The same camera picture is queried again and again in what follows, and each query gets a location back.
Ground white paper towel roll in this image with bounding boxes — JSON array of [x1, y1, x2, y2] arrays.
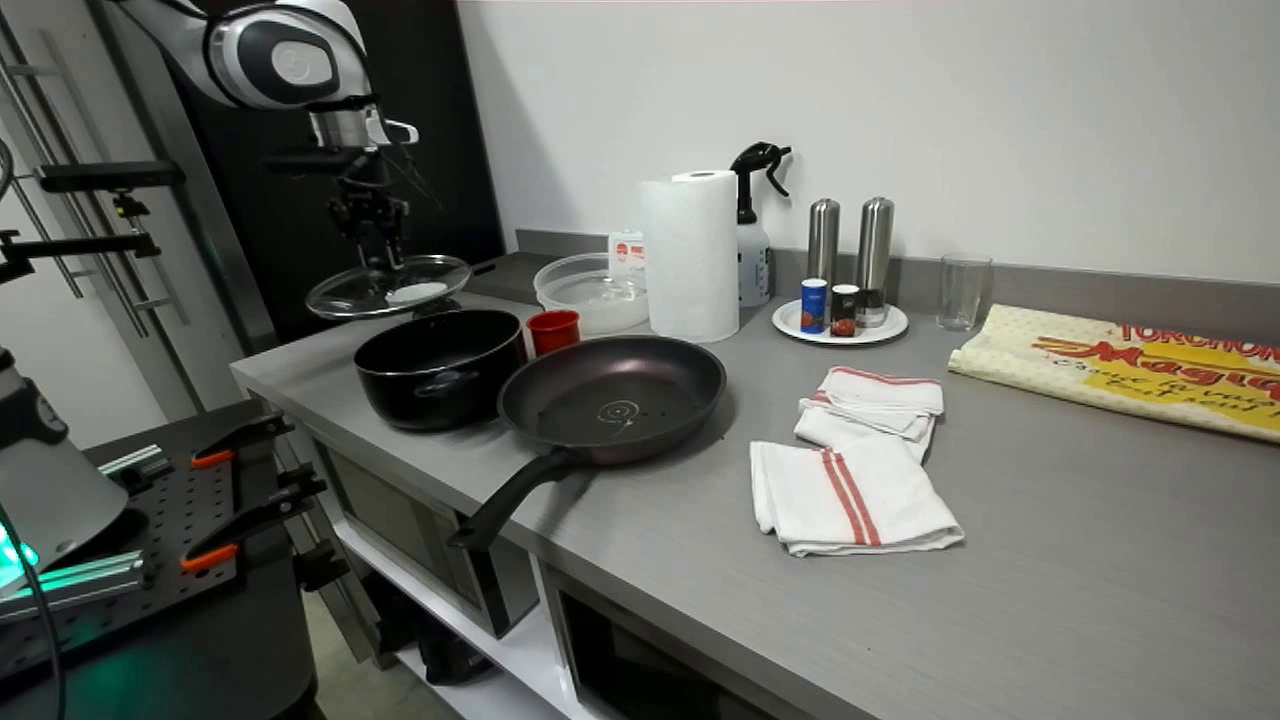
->
[[640, 168, 739, 342]]

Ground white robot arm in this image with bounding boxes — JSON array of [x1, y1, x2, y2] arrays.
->
[[0, 0, 387, 578]]

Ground black pot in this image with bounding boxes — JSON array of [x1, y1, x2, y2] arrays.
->
[[354, 307, 526, 432]]

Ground steel salt mill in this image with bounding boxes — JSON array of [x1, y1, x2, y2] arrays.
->
[[860, 196, 891, 323]]

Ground black perforated robot table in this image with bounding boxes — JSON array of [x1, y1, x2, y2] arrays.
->
[[0, 401, 321, 720]]

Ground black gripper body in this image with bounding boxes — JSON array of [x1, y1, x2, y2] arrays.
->
[[333, 150, 406, 255]]

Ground spray bottle with black trigger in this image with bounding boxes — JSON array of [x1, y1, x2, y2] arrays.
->
[[733, 140, 793, 307]]

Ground orange black clamp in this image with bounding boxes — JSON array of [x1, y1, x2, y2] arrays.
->
[[189, 413, 293, 467], [178, 467, 323, 575]]

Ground red mug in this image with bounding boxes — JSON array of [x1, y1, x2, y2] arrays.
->
[[526, 310, 581, 354]]

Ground clear drinking glass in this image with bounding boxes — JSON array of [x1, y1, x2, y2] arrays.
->
[[940, 255, 991, 333]]

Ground glass lid with black knob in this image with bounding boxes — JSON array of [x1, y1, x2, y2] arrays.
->
[[305, 251, 470, 320]]

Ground white round plate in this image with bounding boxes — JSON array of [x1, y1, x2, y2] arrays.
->
[[772, 301, 908, 348]]

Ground dark spice jar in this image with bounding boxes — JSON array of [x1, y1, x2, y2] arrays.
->
[[827, 284, 860, 335]]

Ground white red-striped dish towel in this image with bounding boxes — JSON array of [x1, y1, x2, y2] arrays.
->
[[749, 368, 964, 557]]

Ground black frying pan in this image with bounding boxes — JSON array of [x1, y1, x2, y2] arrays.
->
[[454, 335, 729, 548]]

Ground blue spice jar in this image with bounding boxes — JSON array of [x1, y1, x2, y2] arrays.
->
[[799, 274, 827, 335]]

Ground steel pepper mill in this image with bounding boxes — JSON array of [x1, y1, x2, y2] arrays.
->
[[808, 201, 839, 284]]

